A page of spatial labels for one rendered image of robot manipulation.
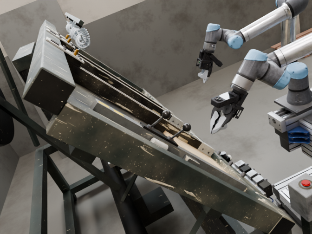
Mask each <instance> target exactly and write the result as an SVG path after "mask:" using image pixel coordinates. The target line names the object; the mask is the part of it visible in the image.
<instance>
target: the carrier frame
mask: <svg viewBox="0 0 312 234"><path fill-rule="evenodd" d="M56 151H58V150H57V149H56V148H55V147H53V146H52V145H50V144H46V145H44V146H42V147H40V148H38V149H36V151H35V163H34V175H33V187H32V204H31V217H30V229H29V234H47V172H48V173H49V174H50V176H51V177H52V179H53V180H54V181H55V183H56V184H57V186H58V187H59V189H60V190H61V192H62V193H63V200H64V211H65V227H66V234H78V227H77V220H76V213H75V206H74V202H75V201H76V200H77V197H76V195H75V193H76V192H79V191H81V190H83V189H85V188H86V187H88V186H90V185H92V184H94V183H96V182H98V181H99V179H97V178H96V177H95V176H94V175H92V174H91V175H89V176H87V177H85V178H83V179H81V180H79V181H77V182H75V183H73V184H71V185H69V184H68V183H67V181H66V180H65V178H64V177H63V175H62V174H61V172H60V171H59V169H58V167H57V166H56V164H55V163H54V161H53V160H52V159H51V157H50V156H49V155H50V154H52V153H54V152H56ZM100 160H101V163H102V166H103V168H102V169H101V170H100V171H102V172H103V173H105V174H106V175H107V176H108V177H110V178H111V179H112V180H114V181H115V182H117V183H118V184H119V185H121V187H120V189H119V190H116V191H114V190H113V189H112V188H110V189H111V192H112V195H113V198H114V201H115V204H116V207H117V210H118V213H119V216H120V219H121V222H122V225H123V228H124V230H125V233H126V234H148V233H147V231H146V228H145V227H146V226H148V225H150V224H151V223H153V222H155V221H157V220H159V219H160V218H162V217H164V216H166V215H167V214H169V213H171V212H173V211H174V209H173V207H172V205H171V203H170V201H169V199H168V198H167V196H166V194H165V193H164V191H163V189H162V188H161V186H160V187H158V188H156V189H154V190H152V191H150V192H149V193H147V194H145V195H143V196H141V194H140V192H139V190H138V188H137V186H136V184H135V183H134V184H133V186H132V188H131V190H130V192H129V194H128V196H127V198H126V200H125V201H121V199H122V197H123V195H124V193H125V191H126V189H127V187H128V185H129V183H130V181H131V179H132V177H131V178H129V179H127V180H124V178H123V176H122V174H121V177H118V176H117V175H116V173H115V171H114V169H113V168H110V166H109V164H108V162H107V161H105V160H103V159H100ZM117 167H118V166H117ZM118 169H119V171H120V170H121V169H122V168H121V167H118ZM120 173H121V171H120ZM179 195H180V197H181V198H182V199H183V201H184V202H185V204H186V205H187V206H188V208H189V210H190V211H191V213H192V214H193V215H194V217H195V218H196V219H198V217H199V215H200V214H201V212H202V210H203V208H202V207H201V206H200V204H199V203H198V202H196V201H194V200H191V199H189V198H187V197H185V196H183V195H181V194H179ZM201 227H202V228H203V230H204V231H205V233H206V234H248V232H247V231H246V230H245V229H244V228H243V227H242V225H241V224H240V223H239V222H238V221H237V220H236V219H234V218H232V217H229V216H227V215H225V214H222V215H221V216H220V217H219V219H217V218H215V217H213V216H210V215H208V214H207V215H206V217H205V219H204V220H203V222H202V224H201Z"/></svg>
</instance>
